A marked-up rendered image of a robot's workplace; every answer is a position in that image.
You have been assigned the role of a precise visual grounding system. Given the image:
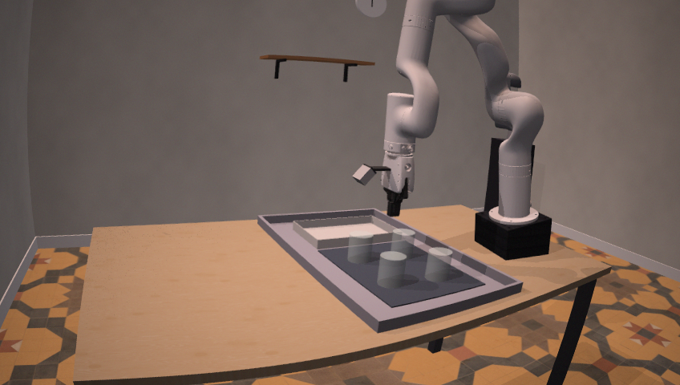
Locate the clear glass jar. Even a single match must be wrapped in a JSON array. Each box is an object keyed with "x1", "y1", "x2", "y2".
[
  {"x1": 377, "y1": 251, "x2": 407, "y2": 289},
  {"x1": 391, "y1": 229, "x2": 415, "y2": 260},
  {"x1": 347, "y1": 231, "x2": 374, "y2": 264},
  {"x1": 425, "y1": 247, "x2": 453, "y2": 282}
]

